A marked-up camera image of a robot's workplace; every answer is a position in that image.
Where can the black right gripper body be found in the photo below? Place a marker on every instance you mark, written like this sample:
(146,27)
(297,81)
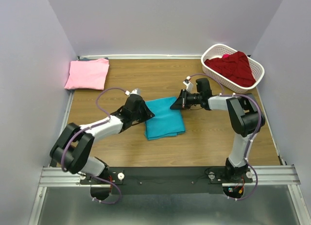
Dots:
(194,98)

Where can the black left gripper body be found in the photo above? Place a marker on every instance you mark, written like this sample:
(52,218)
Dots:
(134,114)

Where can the teal t-shirt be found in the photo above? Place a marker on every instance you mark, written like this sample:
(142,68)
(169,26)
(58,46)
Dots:
(166,122)

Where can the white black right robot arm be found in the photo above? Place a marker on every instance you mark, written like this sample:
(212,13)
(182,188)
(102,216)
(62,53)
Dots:
(245,116)

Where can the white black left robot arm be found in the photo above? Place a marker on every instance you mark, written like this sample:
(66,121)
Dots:
(72,149)

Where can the dark red t-shirt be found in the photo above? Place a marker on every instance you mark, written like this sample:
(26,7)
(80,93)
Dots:
(236,68)

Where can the magenta garment in basket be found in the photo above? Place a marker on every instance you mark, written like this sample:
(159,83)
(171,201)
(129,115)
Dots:
(225,56)

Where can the white plastic laundry basket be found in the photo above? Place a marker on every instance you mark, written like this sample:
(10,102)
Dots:
(217,51)

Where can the folded pink t-shirt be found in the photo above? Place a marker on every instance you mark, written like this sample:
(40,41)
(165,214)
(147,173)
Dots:
(87,74)

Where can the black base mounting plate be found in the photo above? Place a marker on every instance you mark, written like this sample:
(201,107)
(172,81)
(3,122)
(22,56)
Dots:
(167,180)

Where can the dark folded t-shirt underneath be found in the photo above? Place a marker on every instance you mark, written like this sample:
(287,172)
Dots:
(93,59)

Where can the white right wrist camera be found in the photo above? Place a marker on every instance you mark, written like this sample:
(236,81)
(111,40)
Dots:
(188,84)

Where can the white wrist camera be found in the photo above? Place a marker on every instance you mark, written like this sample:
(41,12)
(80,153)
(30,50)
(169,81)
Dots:
(188,84)
(136,91)

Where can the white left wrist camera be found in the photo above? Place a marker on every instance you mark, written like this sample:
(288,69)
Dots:
(136,91)

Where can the aluminium table frame rail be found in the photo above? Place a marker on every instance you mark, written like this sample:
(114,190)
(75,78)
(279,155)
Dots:
(267,175)

